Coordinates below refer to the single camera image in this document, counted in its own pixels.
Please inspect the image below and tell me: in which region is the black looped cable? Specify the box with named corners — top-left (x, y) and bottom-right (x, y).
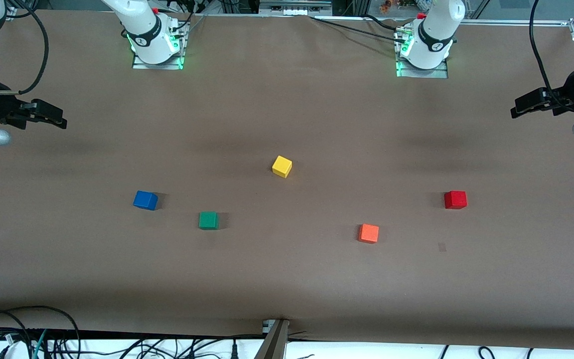
top-left (0, 305), bottom-right (82, 359)

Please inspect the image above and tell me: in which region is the orange wooden cube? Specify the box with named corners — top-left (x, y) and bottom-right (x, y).
top-left (358, 223), bottom-right (380, 244)

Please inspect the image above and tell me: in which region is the blue wooden cube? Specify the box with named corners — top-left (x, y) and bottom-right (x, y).
top-left (133, 190), bottom-right (159, 211)

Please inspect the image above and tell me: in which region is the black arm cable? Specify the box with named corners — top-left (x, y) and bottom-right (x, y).
top-left (530, 0), bottom-right (574, 111)
top-left (0, 0), bottom-right (50, 95)

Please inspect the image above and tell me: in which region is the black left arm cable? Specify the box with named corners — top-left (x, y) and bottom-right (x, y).
top-left (530, 0), bottom-right (574, 111)

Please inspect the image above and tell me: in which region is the teal cable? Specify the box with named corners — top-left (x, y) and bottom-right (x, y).
top-left (30, 329), bottom-right (49, 359)

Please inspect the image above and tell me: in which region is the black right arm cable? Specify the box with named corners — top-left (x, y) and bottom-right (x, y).
top-left (0, 0), bottom-right (50, 95)

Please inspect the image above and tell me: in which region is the black base cable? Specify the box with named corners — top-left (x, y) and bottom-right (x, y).
top-left (363, 13), bottom-right (403, 32)
top-left (310, 16), bottom-right (406, 43)

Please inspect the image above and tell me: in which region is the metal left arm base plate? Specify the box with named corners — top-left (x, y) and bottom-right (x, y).
top-left (395, 29), bottom-right (450, 79)

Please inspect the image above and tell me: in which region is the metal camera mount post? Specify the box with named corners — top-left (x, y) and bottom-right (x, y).
top-left (254, 319), bottom-right (290, 359)

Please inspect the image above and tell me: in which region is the brown paper table cover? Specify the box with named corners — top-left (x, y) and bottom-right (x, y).
top-left (0, 10), bottom-right (574, 350)

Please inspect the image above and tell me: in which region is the red wooden cube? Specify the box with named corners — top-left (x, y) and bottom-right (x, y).
top-left (443, 190), bottom-right (467, 210)

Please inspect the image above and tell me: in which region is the yellow wooden cube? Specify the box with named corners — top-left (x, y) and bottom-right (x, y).
top-left (272, 155), bottom-right (293, 179)

